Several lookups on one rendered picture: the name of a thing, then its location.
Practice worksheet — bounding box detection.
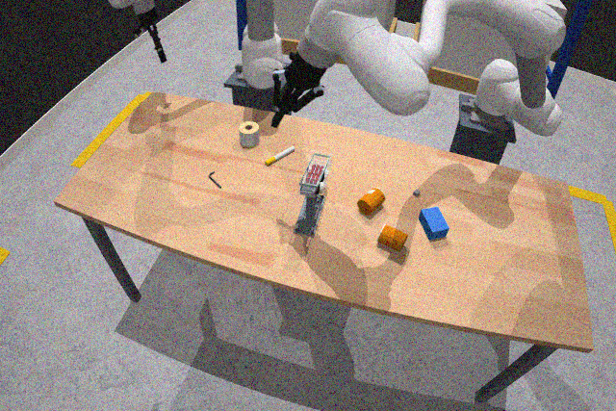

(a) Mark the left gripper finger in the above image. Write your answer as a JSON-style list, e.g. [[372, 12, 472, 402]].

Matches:
[[274, 82, 324, 128], [271, 68, 298, 127]]

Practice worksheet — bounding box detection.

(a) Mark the blue rectangular block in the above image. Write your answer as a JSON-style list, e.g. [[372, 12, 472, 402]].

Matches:
[[419, 206, 449, 240]]

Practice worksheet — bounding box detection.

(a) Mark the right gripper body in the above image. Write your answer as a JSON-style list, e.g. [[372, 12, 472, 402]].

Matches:
[[138, 8, 158, 27]]

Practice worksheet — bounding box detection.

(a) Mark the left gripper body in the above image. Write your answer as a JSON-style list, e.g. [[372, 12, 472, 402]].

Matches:
[[284, 52, 327, 90]]

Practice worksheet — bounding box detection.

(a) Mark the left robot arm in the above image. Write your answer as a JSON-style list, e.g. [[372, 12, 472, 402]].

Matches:
[[296, 0, 566, 137]]

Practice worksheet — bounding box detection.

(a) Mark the orange-brown cylinder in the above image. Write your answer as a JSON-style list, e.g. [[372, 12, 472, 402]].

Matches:
[[357, 188, 386, 216], [377, 224, 408, 252]]

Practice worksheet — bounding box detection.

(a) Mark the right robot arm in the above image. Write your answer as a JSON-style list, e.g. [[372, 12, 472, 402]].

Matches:
[[108, 0, 287, 90]]

